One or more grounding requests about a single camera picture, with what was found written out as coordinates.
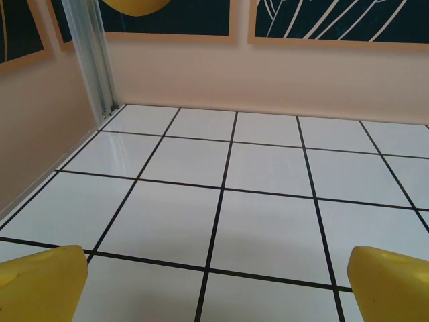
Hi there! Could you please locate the orange disc leaves wall panel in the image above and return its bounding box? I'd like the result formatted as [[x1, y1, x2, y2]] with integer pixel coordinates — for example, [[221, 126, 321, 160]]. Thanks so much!
[[247, 0, 429, 52]]

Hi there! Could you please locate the aluminium corner post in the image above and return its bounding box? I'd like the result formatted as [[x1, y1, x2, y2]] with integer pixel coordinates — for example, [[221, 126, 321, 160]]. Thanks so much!
[[63, 0, 120, 118]]

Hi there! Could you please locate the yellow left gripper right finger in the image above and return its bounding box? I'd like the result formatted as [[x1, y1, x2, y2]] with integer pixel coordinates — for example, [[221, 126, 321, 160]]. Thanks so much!
[[347, 246, 429, 322]]

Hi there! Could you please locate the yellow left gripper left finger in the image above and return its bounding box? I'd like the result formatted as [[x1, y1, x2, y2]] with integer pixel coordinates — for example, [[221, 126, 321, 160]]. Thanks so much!
[[0, 245, 89, 322]]

